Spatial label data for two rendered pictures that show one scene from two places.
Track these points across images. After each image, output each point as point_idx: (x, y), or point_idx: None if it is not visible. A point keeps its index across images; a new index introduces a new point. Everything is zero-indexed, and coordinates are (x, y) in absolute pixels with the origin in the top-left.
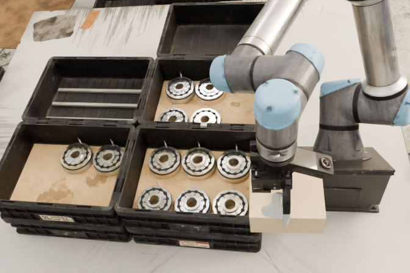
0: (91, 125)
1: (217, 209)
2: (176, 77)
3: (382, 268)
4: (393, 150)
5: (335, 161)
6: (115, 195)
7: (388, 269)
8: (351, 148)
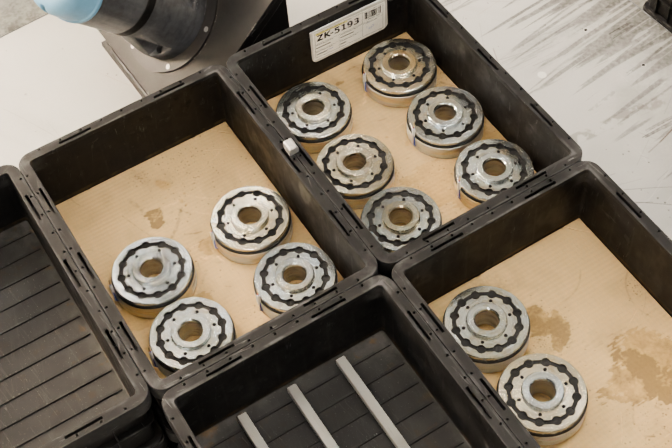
0: (466, 355)
1: (421, 76)
2: (165, 363)
3: None
4: (65, 26)
5: None
6: (558, 174)
7: None
8: None
